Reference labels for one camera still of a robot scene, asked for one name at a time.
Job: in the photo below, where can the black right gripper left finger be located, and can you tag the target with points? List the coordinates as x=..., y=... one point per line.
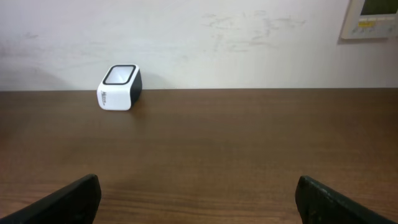
x=76, y=203

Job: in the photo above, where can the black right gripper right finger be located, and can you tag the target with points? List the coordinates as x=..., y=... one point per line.
x=317, y=203

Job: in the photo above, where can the white barcode scanner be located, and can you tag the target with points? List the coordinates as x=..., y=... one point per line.
x=120, y=88

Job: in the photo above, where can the beige wall control panel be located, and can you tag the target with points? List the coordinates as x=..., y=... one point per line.
x=370, y=19

